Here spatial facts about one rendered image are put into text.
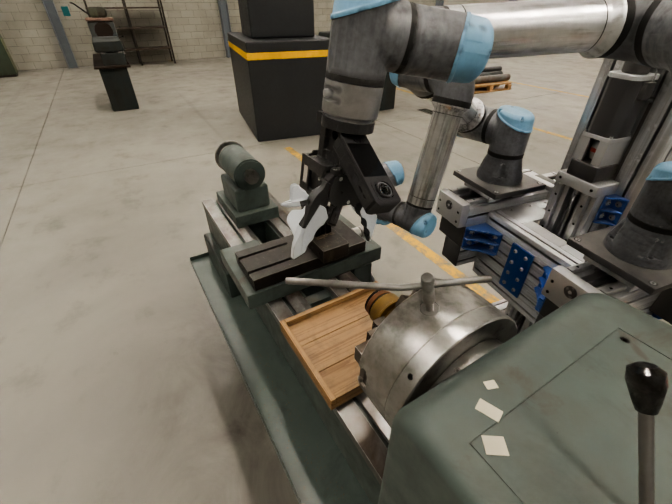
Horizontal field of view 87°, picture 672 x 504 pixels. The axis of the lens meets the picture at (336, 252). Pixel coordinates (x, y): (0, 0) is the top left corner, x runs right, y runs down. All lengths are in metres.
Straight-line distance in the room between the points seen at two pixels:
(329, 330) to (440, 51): 0.80
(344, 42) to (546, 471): 0.53
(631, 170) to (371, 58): 0.98
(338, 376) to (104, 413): 1.52
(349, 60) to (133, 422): 1.97
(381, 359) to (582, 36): 0.61
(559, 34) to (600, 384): 0.51
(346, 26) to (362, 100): 0.08
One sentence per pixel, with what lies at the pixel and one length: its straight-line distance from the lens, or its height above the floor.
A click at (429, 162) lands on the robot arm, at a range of 0.98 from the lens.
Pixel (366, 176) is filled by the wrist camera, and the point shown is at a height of 1.50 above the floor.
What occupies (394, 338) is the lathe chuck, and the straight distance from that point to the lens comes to 0.65.
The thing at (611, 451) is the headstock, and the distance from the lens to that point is 0.57.
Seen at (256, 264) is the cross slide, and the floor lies 0.97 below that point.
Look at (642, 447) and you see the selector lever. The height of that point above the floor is 1.33.
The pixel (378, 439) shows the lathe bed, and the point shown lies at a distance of 0.91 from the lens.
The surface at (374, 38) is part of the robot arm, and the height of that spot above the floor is 1.65.
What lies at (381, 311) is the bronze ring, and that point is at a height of 1.11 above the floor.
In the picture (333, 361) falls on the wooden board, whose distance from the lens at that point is 1.00.
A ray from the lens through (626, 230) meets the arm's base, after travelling 1.11.
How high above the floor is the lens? 1.68
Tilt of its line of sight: 36 degrees down
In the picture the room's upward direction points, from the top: straight up
